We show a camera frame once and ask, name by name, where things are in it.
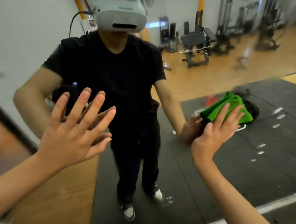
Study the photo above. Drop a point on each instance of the person's right hand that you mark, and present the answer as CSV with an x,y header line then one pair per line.
x,y
211,142

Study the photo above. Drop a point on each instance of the person's left hand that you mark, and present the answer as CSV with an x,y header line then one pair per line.
x,y
66,138

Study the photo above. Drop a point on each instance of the person's left thumb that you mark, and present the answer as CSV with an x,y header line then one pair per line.
x,y
99,144

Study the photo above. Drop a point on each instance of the person's left little finger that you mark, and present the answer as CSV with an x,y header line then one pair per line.
x,y
60,107

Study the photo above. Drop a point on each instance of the person's left middle finger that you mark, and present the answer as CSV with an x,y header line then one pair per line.
x,y
94,110

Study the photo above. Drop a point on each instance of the person's right thumb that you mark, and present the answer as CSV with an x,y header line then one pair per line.
x,y
207,131

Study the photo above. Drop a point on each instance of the person's right middle finger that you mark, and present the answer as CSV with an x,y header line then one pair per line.
x,y
232,118

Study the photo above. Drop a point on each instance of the green microfibre cloth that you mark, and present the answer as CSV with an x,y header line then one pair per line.
x,y
221,105

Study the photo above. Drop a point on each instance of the person's right forearm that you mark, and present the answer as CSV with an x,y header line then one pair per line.
x,y
229,205

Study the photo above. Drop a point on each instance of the person's left forearm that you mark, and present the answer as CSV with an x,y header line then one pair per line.
x,y
15,190

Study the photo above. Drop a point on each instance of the red small object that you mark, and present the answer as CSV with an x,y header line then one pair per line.
x,y
212,100

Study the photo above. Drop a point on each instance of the black rubber floor mat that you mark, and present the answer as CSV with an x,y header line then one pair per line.
x,y
234,171

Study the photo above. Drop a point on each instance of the black gym bench machine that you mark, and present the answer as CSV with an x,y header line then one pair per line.
x,y
196,43

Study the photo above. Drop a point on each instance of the white VR headset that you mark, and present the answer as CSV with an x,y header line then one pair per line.
x,y
121,14

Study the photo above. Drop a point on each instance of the black gym rack machine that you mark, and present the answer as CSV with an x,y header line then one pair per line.
x,y
269,25

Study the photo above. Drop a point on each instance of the black weight stack machine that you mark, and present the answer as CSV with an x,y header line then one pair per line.
x,y
167,37

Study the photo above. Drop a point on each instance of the large wall mirror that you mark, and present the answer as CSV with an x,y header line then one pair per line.
x,y
235,158

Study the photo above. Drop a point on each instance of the orange wall pillar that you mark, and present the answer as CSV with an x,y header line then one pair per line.
x,y
78,1
201,1

